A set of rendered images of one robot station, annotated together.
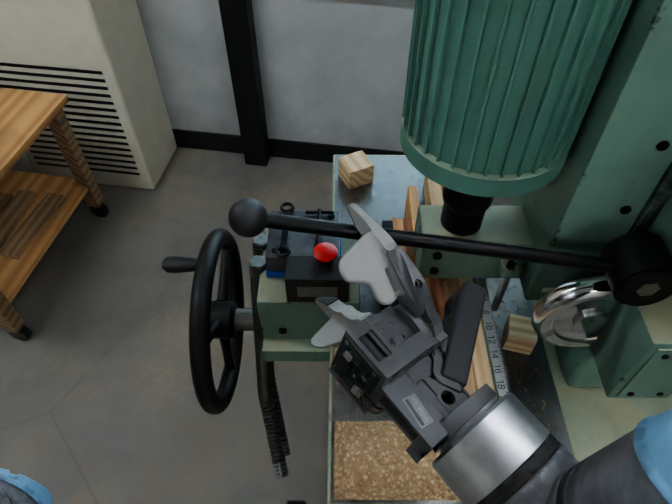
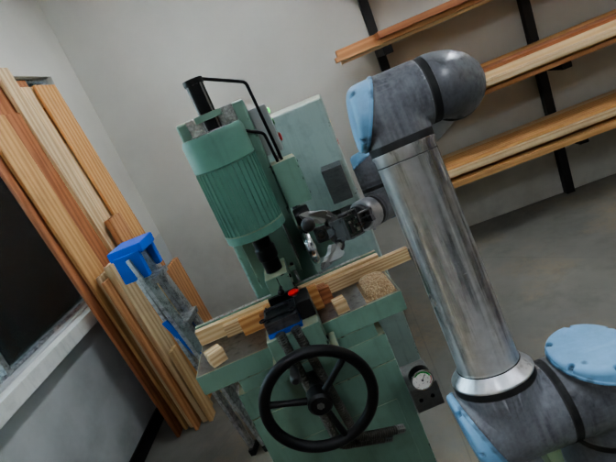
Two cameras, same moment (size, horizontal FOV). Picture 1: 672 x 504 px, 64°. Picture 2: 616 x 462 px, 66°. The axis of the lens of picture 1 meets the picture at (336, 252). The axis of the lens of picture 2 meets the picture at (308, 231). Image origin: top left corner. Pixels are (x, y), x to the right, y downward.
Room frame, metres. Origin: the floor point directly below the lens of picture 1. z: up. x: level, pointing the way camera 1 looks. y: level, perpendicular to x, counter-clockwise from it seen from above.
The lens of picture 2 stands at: (0.35, 1.15, 1.49)
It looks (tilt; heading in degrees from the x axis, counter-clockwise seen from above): 16 degrees down; 269
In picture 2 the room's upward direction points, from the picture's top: 23 degrees counter-clockwise
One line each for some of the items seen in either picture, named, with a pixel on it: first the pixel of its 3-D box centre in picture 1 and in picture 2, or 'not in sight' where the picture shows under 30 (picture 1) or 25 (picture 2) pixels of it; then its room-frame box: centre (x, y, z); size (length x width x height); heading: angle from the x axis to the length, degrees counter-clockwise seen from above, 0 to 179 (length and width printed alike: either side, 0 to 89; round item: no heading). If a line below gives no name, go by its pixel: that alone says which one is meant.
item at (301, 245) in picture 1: (307, 250); (288, 311); (0.46, 0.04, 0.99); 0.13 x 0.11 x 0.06; 0
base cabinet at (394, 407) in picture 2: not in sight; (347, 422); (0.47, -0.28, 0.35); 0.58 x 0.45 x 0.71; 90
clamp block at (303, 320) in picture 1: (311, 280); (297, 335); (0.47, 0.04, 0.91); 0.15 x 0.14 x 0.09; 0
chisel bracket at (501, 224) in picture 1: (469, 246); (280, 280); (0.47, -0.18, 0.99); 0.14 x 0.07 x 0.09; 90
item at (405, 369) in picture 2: not in sight; (421, 385); (0.21, -0.01, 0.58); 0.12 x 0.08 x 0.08; 90
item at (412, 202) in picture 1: (417, 257); (280, 311); (0.50, -0.12, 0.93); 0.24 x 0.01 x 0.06; 0
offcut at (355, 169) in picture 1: (355, 169); (215, 355); (0.70, -0.03, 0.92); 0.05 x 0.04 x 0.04; 116
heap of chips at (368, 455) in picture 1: (395, 453); (373, 281); (0.22, -0.07, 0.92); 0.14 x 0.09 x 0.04; 90
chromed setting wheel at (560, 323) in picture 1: (587, 313); (310, 246); (0.34, -0.29, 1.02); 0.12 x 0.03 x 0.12; 90
